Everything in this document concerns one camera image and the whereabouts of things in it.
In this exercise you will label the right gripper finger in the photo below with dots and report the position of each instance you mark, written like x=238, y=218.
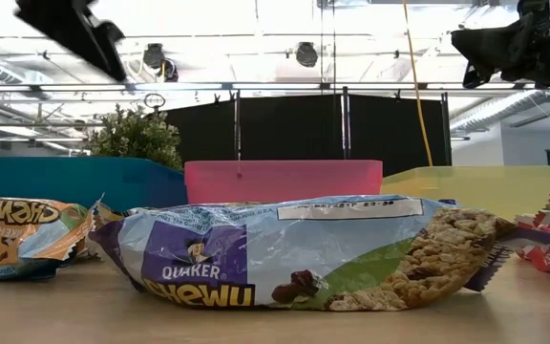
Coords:
x=485, y=40
x=476, y=75

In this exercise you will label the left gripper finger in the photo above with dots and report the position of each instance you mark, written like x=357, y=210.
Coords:
x=105, y=59
x=112, y=33

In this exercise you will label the orange Chewy granola bar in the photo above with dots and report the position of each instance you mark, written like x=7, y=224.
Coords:
x=17, y=239

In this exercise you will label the blue Chewy granola bar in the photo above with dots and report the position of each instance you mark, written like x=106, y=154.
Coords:
x=275, y=258

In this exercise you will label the black ceiling spotlight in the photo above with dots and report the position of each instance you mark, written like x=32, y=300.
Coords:
x=154, y=56
x=307, y=54

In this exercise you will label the small green potted plant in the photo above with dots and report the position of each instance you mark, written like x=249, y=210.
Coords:
x=134, y=136

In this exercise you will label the yellow plastic tray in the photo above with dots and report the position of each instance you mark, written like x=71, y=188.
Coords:
x=485, y=188

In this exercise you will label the blue plastic tray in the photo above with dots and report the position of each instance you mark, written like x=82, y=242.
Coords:
x=65, y=184

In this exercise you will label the black partition screen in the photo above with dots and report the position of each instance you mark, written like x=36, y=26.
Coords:
x=294, y=126

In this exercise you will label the red plastic tray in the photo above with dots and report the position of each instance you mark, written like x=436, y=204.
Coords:
x=282, y=181

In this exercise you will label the black aluminium rig frame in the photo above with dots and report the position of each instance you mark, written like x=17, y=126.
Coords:
x=275, y=87

